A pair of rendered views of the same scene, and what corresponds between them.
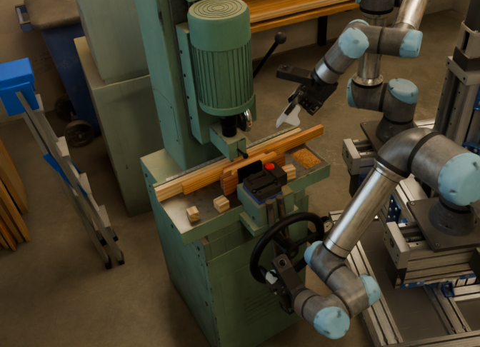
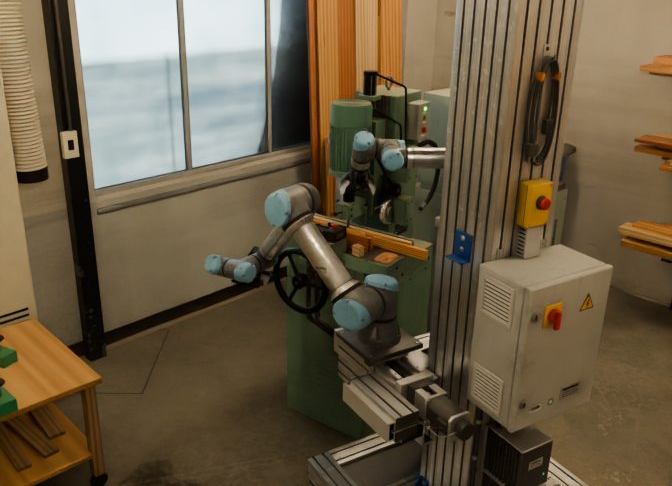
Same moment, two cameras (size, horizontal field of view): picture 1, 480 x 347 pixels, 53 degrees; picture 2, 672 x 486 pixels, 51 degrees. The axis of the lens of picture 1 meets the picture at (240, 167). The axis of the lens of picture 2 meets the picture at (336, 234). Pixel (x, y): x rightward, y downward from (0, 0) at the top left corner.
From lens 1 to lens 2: 258 cm
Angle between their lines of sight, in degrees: 57
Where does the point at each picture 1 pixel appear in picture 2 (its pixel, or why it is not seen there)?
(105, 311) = not seen: hidden behind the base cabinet
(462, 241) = (353, 342)
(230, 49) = (335, 126)
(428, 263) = (348, 361)
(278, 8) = not seen: outside the picture
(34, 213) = not seen: hidden behind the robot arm
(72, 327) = (280, 331)
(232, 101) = (333, 165)
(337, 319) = (212, 259)
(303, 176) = (363, 259)
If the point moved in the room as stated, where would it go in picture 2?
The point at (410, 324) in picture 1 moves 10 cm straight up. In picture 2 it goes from (365, 470) to (366, 449)
